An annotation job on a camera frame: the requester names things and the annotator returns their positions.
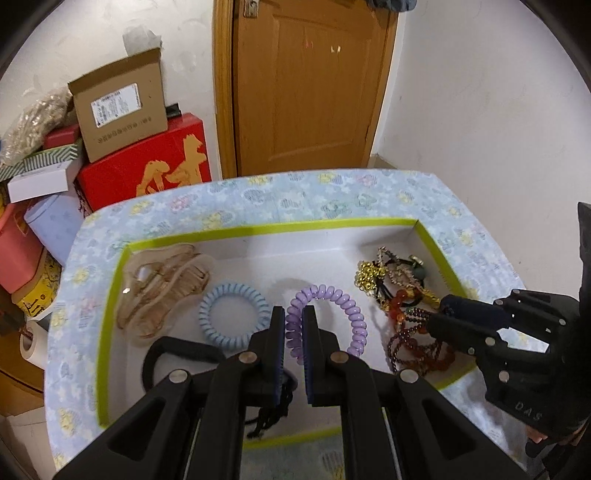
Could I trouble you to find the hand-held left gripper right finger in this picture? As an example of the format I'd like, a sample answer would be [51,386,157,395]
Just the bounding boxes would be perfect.
[301,305,532,480]

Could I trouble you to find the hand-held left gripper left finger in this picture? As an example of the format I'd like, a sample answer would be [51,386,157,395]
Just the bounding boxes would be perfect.
[53,306,287,480]

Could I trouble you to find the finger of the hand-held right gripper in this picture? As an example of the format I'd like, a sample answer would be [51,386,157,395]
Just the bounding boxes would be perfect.
[438,289,579,355]
[425,313,551,398]

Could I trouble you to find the purple spiral hair tie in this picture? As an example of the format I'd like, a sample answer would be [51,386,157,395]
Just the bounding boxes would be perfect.
[285,285,369,365]

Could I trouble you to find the dark red beaded bracelet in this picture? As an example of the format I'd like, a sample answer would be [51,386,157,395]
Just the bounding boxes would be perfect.
[387,308,444,376]

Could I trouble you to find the amber bead bracelet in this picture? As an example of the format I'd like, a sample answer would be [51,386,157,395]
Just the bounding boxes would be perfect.
[388,288,423,324]

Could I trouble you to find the blue spiral hair tie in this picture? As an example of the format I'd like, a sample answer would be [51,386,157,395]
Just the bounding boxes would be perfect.
[198,281,271,355]

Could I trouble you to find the green cardboard tray box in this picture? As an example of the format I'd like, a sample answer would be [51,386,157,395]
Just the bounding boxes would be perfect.
[95,217,483,450]

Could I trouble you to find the gold bead cluster hair tie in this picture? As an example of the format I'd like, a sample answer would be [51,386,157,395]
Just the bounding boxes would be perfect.
[355,260,386,297]

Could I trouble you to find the beaded loop hair tie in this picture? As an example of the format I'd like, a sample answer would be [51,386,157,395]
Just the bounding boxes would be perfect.
[376,247,419,288]

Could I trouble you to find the person's right hand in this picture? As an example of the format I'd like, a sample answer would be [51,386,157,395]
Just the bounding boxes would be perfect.
[524,425,555,459]

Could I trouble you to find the translucent brown hair claw clip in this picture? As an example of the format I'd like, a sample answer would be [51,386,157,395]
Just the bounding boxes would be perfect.
[119,244,215,348]

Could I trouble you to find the large red gift box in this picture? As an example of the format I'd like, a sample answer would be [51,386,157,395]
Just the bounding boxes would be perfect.
[76,112,213,214]

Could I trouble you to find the white paper roll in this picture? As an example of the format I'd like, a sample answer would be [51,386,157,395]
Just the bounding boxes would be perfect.
[18,318,49,370]

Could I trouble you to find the yellow printed box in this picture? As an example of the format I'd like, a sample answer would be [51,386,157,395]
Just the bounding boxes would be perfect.
[11,251,65,321]

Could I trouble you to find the lavender cylinder container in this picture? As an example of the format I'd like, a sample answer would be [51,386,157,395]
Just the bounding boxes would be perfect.
[23,191,86,266]

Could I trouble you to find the wooden door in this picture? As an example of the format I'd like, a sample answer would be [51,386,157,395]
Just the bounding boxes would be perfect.
[212,0,400,181]

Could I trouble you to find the open cardboard box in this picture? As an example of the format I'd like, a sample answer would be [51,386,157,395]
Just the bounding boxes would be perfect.
[68,47,169,163]

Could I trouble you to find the pink plastic bin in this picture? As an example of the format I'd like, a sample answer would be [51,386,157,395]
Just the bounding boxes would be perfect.
[0,200,47,294]

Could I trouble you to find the white flat box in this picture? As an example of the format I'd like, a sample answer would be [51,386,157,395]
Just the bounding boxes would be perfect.
[7,159,83,204]

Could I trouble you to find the green striped box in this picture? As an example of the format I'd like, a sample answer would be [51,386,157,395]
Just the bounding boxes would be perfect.
[0,142,84,182]

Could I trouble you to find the small red box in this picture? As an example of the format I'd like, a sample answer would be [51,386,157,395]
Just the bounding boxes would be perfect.
[44,122,83,151]

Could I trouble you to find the hanging dark clothes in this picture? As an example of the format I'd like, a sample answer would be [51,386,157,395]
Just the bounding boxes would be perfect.
[367,0,419,12]

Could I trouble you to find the bag of golden pieces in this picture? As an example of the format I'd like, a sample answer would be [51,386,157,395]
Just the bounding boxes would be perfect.
[0,88,75,164]

